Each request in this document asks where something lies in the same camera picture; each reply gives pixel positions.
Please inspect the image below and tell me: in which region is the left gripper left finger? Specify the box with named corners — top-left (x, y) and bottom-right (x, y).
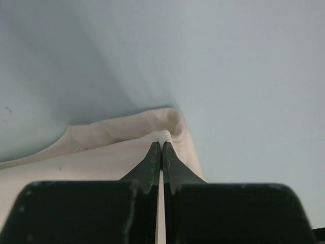
top-left (1, 142), bottom-right (161, 243)

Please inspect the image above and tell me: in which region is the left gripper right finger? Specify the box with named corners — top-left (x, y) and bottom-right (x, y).
top-left (162, 142), bottom-right (317, 243)

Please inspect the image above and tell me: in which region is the cream white t shirt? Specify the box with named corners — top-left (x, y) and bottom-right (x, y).
top-left (1, 108), bottom-right (202, 243)

